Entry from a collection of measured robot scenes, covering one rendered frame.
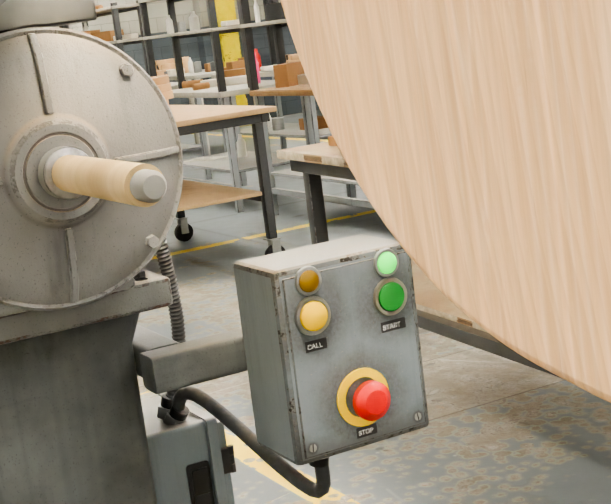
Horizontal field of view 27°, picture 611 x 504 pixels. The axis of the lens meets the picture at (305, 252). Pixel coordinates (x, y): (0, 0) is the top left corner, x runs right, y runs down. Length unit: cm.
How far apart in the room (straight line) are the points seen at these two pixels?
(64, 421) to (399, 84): 108
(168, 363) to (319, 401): 16
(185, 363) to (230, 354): 5
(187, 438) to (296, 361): 24
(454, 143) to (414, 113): 2
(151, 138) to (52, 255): 14
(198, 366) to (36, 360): 16
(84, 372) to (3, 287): 22
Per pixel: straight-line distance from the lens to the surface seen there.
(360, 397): 125
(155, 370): 128
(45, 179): 109
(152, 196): 91
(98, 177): 98
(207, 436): 143
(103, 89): 115
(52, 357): 131
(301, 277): 122
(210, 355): 130
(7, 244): 113
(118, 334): 133
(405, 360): 130
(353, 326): 126
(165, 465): 142
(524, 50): 24
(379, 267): 126
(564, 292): 25
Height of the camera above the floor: 136
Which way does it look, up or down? 11 degrees down
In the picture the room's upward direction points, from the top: 7 degrees counter-clockwise
